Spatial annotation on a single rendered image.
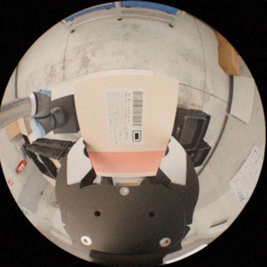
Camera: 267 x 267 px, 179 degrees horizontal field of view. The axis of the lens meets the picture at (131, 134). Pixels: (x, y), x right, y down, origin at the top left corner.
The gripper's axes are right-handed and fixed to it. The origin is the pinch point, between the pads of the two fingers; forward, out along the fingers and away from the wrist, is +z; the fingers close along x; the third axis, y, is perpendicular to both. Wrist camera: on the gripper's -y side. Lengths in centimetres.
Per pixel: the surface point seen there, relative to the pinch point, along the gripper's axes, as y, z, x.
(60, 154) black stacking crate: 28, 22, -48
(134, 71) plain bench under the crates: -17.9, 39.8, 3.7
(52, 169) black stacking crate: 50, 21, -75
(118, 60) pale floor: -50, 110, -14
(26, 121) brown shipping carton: 0, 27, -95
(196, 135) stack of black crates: 34, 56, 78
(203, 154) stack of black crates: 72, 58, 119
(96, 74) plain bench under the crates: -17.5, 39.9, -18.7
